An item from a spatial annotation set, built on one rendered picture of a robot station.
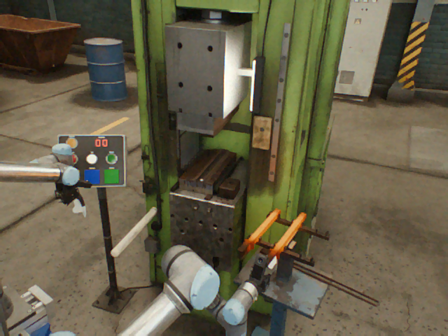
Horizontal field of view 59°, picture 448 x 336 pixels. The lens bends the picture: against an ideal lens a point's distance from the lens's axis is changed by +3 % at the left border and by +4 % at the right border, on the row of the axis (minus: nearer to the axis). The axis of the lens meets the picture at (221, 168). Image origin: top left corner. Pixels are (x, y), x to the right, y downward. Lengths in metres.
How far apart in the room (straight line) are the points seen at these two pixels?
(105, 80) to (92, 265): 3.99
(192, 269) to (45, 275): 2.09
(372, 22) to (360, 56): 0.52
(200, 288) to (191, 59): 1.09
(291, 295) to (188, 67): 1.16
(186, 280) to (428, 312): 2.18
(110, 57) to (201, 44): 4.74
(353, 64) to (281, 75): 5.18
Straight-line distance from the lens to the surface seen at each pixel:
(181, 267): 1.22
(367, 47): 6.99
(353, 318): 2.86
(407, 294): 3.17
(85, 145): 2.18
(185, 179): 2.12
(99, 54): 6.51
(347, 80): 7.10
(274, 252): 1.69
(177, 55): 1.90
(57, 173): 1.67
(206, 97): 1.88
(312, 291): 1.96
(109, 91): 6.63
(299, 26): 1.86
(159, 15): 2.07
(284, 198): 2.15
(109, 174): 2.14
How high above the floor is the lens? 2.02
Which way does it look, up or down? 28 degrees down
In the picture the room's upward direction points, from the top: 2 degrees clockwise
